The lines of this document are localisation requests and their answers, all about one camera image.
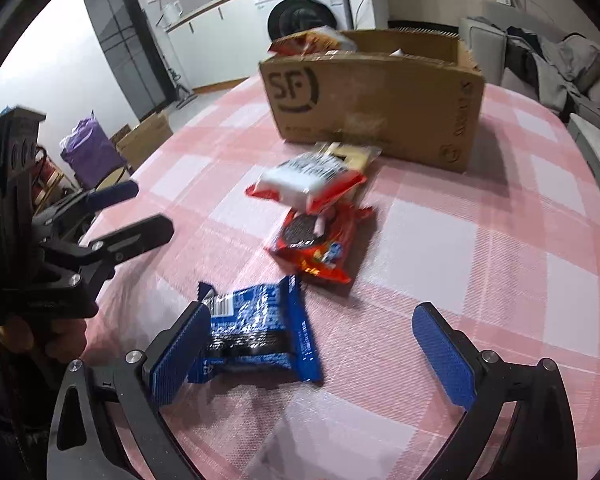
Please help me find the grey sofa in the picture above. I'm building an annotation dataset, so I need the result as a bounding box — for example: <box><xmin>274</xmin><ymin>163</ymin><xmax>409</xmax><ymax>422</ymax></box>
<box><xmin>460</xmin><ymin>2</ymin><xmax>600</xmax><ymax>127</ymax></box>

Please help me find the white red snack packet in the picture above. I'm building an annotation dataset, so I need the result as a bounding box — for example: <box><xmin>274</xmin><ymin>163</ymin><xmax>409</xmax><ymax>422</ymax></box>
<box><xmin>245</xmin><ymin>153</ymin><xmax>366</xmax><ymax>214</ymax></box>

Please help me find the left hand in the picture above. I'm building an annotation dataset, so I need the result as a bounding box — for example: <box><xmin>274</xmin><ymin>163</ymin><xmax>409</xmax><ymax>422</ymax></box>
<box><xmin>0</xmin><ymin>318</ymin><xmax>86</xmax><ymax>363</ymax></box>

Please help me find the grey clothes pile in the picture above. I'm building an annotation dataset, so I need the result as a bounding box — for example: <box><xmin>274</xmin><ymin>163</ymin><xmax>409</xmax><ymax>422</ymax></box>
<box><xmin>505</xmin><ymin>26</ymin><xmax>580</xmax><ymax>117</ymax></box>

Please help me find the white washing machine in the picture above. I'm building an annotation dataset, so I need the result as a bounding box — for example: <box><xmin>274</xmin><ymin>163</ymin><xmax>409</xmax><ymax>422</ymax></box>
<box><xmin>253</xmin><ymin>0</ymin><xmax>353</xmax><ymax>41</ymax></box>

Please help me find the brown SF cardboard box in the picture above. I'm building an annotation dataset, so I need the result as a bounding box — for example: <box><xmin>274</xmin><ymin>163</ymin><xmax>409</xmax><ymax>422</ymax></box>
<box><xmin>259</xmin><ymin>29</ymin><xmax>486</xmax><ymax>172</ymax></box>

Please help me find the blue Oreo packet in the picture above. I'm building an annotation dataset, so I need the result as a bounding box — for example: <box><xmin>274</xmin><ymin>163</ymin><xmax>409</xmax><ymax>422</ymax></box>
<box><xmin>187</xmin><ymin>275</ymin><xmax>324</xmax><ymax>384</ymax></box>

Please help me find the pink plaid tablecloth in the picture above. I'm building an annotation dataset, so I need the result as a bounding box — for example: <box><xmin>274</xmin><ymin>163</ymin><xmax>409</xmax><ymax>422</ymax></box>
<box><xmin>85</xmin><ymin>78</ymin><xmax>600</xmax><ymax>479</ymax></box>

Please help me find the cardboard box on floor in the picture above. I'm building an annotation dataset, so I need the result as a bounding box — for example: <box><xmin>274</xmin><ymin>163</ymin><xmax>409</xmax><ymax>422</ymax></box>
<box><xmin>111</xmin><ymin>113</ymin><xmax>173</xmax><ymax>171</ymax></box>

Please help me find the white electric kettle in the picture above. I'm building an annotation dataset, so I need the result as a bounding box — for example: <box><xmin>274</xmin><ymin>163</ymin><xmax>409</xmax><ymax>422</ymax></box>
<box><xmin>160</xmin><ymin>0</ymin><xmax>184</xmax><ymax>28</ymax></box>

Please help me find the rice cracker packet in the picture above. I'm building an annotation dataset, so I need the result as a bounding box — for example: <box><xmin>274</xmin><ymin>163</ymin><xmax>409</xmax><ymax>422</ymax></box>
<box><xmin>314</xmin><ymin>142</ymin><xmax>381</xmax><ymax>174</ymax></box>

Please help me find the noodle snack bag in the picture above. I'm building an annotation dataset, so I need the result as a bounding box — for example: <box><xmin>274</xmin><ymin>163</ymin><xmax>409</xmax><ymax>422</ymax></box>
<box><xmin>268</xmin><ymin>26</ymin><xmax>358</xmax><ymax>55</ymax></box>

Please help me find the purple plastic bag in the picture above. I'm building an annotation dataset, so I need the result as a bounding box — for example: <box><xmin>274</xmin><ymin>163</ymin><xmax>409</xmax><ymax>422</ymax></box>
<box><xmin>59</xmin><ymin>114</ymin><xmax>126</xmax><ymax>190</ymax></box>

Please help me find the grey cushion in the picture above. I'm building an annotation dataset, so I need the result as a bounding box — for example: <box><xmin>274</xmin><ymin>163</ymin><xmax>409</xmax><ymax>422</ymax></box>
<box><xmin>560</xmin><ymin>34</ymin><xmax>600</xmax><ymax>93</ymax></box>

